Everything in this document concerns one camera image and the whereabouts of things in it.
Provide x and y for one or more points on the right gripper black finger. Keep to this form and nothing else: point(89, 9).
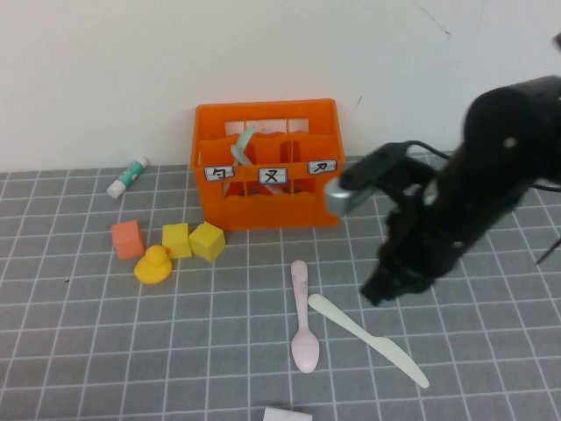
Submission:
point(379, 289)
point(414, 283)

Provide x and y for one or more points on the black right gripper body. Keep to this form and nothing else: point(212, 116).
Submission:
point(421, 237)

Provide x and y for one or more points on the cream plastic knife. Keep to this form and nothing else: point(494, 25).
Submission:
point(372, 340)

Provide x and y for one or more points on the pink plastic spoon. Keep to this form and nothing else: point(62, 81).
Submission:
point(304, 346)

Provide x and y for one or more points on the grey plastic fork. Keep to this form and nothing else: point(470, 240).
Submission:
point(239, 155)

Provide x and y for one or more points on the green plastic spoon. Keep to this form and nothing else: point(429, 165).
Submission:
point(246, 137)

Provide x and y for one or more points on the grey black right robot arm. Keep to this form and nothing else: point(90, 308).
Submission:
point(504, 144)

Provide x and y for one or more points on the orange plastic cutlery holder crate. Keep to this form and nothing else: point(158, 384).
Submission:
point(263, 215)

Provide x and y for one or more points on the white label knife character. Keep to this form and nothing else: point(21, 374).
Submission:
point(321, 167)

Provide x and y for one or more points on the white rectangular box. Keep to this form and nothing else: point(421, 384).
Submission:
point(287, 414)

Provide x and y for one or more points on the white label fork character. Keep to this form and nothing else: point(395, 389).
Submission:
point(272, 176)

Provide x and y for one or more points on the yellow foam cube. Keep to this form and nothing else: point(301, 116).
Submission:
point(207, 241)
point(176, 240)

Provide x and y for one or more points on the white label spoon character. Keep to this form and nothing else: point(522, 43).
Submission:
point(219, 173)

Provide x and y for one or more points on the yellow rubber duck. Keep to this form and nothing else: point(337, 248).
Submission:
point(152, 268)

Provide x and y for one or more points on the orange foam cube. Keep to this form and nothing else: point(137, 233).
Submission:
point(128, 240)

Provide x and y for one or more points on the white green glue stick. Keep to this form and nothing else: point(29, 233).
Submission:
point(127, 177)

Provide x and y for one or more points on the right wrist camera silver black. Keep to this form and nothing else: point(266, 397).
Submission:
point(350, 197)

